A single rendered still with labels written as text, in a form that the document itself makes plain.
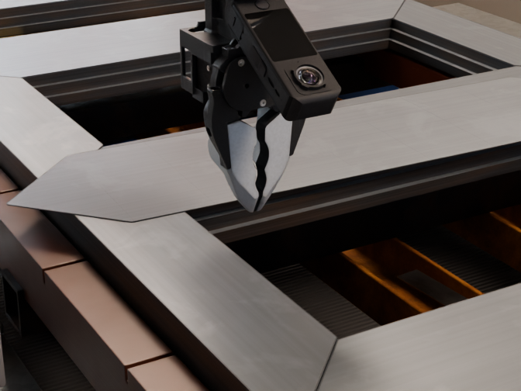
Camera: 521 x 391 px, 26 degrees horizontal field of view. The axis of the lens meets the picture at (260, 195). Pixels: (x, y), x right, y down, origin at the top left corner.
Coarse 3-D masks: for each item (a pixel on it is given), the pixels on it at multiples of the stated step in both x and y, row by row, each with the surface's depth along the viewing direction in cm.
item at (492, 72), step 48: (96, 0) 176; (144, 0) 180; (192, 0) 184; (336, 48) 160; (384, 48) 164; (432, 48) 156; (48, 96) 140; (96, 96) 143; (384, 96) 132; (0, 144) 119; (288, 192) 109; (336, 192) 111; (384, 192) 114; (96, 240) 98; (144, 288) 90; (192, 336) 83; (240, 384) 77
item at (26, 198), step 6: (24, 192) 106; (30, 192) 106; (12, 198) 105; (18, 198) 105; (24, 198) 105; (30, 198) 105; (36, 198) 105; (12, 204) 104; (18, 204) 104; (24, 204) 104; (30, 204) 104; (36, 204) 104; (42, 204) 104; (48, 210) 103
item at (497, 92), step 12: (480, 84) 136; (492, 84) 136; (504, 84) 136; (516, 84) 136; (480, 96) 132; (492, 96) 132; (504, 96) 132; (516, 96) 132; (504, 108) 128; (516, 108) 128
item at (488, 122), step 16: (400, 96) 132; (416, 96) 132; (432, 96) 132; (448, 96) 132; (464, 96) 132; (432, 112) 127; (448, 112) 127; (464, 112) 127; (480, 112) 127; (496, 112) 127; (464, 128) 123; (480, 128) 123; (496, 128) 123; (512, 128) 123; (496, 144) 118
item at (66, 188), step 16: (64, 160) 114; (48, 176) 110; (64, 176) 110; (80, 176) 110; (48, 192) 106; (64, 192) 106; (80, 192) 106; (96, 192) 106; (48, 208) 103; (64, 208) 103; (80, 208) 103; (96, 208) 103; (112, 208) 103
